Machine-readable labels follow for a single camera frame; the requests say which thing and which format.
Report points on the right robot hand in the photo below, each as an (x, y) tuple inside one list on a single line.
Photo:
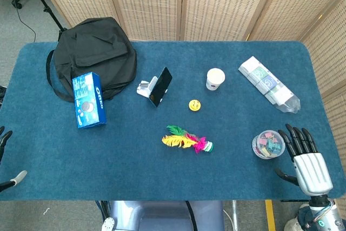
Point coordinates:
[(311, 168)]

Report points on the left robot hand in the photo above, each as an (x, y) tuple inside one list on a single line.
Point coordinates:
[(5, 139)]

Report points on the colourful feather shuttlecock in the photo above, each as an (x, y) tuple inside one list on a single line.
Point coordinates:
[(186, 141)]

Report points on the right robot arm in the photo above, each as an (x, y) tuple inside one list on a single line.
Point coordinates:
[(324, 214)]

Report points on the smartphone on white stand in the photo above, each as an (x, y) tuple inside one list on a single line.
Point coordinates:
[(146, 87)]

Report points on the clear jar of binder clips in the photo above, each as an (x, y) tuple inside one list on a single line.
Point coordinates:
[(268, 144)]

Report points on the yellow floor tape strip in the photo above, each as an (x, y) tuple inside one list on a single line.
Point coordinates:
[(269, 216)]

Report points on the blue Oreo cookie box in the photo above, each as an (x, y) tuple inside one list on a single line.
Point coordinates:
[(87, 101)]

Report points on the white box at edge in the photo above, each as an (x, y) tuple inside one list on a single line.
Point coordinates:
[(267, 82)]

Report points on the black backpack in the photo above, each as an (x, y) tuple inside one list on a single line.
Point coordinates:
[(97, 49)]

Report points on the white floral paper cup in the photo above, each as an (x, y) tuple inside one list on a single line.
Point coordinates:
[(215, 79)]

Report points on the yellow smiley round badge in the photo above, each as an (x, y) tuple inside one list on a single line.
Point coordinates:
[(194, 105)]

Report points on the blue table mat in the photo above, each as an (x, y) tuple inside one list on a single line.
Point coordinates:
[(135, 166)]

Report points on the grey robot torso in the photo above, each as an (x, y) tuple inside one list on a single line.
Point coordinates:
[(162, 214)]

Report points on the black smartphone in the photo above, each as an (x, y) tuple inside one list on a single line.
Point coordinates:
[(161, 87)]

